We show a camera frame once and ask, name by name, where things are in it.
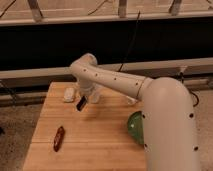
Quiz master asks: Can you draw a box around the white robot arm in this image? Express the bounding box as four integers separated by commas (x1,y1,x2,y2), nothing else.
70,53,201,171

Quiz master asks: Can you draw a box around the clear plastic cup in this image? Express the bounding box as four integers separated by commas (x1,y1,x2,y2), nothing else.
89,85,101,104

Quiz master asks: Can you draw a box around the white plastic bottle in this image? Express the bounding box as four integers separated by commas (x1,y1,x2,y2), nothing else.
126,96,137,105

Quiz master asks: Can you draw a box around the red brown snack bar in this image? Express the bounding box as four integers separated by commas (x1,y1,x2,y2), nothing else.
53,126,65,152

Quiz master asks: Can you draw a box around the green bowl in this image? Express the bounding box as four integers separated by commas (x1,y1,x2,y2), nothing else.
127,111,144,145

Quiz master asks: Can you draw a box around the black hanging cable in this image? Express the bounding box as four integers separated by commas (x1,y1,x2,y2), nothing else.
111,10,141,73

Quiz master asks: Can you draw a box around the black floor cable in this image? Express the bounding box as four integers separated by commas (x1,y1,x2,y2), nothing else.
179,71,200,108

